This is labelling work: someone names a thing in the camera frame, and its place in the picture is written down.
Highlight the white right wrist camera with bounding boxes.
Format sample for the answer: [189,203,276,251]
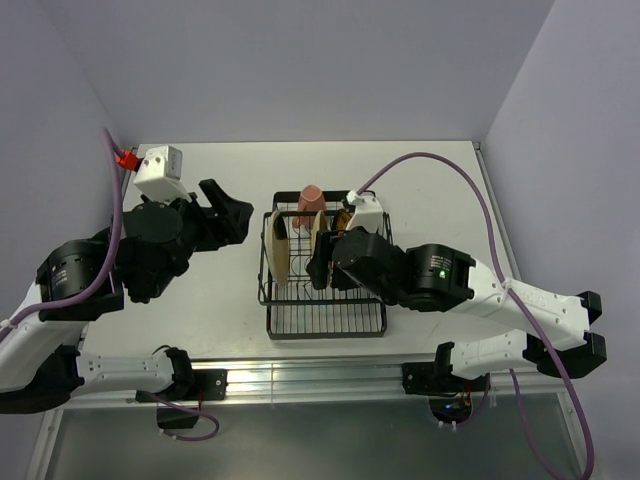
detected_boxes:
[345,190,384,233]

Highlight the black wire dish rack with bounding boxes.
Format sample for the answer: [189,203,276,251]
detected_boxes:
[258,191,387,340]

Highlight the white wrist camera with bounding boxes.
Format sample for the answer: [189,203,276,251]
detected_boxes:
[345,190,384,233]
[133,145,191,204]

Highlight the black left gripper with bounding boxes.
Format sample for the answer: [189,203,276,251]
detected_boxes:
[144,178,253,299]

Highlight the yellow patterned plate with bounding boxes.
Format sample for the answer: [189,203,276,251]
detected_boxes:
[331,209,352,231]

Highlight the aluminium mounting rail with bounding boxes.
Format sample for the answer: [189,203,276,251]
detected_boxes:
[62,356,565,410]

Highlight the cream plate small motifs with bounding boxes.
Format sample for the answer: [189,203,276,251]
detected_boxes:
[310,210,328,260]

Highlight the pink floral mug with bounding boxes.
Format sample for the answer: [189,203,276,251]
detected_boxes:
[291,185,326,229]

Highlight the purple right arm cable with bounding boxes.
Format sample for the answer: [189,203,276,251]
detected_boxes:
[357,152,596,479]

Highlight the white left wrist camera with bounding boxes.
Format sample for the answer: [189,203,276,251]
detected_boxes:
[133,145,191,204]

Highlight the cream plate green brushstroke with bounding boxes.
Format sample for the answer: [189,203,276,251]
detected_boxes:
[265,210,290,287]

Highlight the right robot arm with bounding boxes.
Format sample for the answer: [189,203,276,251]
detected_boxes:
[306,227,607,395]

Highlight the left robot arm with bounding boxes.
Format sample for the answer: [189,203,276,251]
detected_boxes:
[1,179,254,414]

